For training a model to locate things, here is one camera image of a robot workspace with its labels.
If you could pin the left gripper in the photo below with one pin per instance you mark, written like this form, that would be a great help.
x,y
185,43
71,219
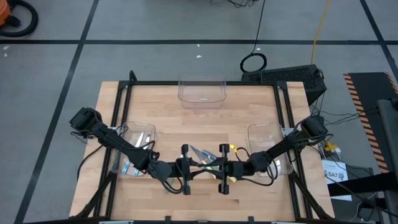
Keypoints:
x,y
185,169

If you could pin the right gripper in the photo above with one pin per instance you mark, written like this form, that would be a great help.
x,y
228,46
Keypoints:
x,y
224,169

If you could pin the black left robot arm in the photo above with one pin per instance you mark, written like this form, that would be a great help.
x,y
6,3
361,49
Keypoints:
x,y
118,143

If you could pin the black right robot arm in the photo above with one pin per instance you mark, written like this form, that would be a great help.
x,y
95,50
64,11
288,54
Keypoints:
x,y
280,147

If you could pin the yellow tag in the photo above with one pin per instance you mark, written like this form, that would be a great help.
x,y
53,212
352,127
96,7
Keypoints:
x,y
233,148

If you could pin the clear plastic bin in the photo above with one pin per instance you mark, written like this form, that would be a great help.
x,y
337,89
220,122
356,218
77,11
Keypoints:
x,y
149,130
186,93
258,140

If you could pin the white paper sign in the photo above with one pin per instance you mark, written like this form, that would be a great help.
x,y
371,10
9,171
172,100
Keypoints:
x,y
335,174

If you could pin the black bar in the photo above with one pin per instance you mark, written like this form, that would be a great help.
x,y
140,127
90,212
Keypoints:
x,y
367,185

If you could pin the hazard-striped black ramp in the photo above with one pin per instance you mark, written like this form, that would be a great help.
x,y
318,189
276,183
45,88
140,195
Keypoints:
x,y
370,90

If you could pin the black aluminium table frame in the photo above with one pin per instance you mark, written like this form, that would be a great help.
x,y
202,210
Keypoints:
x,y
202,83

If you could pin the silver aluminium bracket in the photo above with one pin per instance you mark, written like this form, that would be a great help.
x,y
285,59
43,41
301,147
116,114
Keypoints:
x,y
116,222

